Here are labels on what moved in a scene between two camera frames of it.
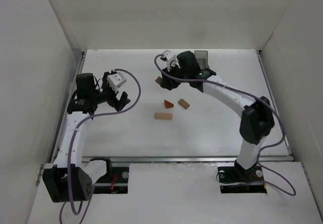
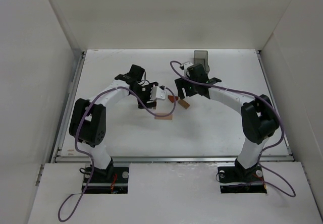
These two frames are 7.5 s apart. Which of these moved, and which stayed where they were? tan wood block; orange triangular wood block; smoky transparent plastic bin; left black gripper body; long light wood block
Moved: left black gripper body; orange triangular wood block
Stayed: long light wood block; smoky transparent plastic bin; tan wood block
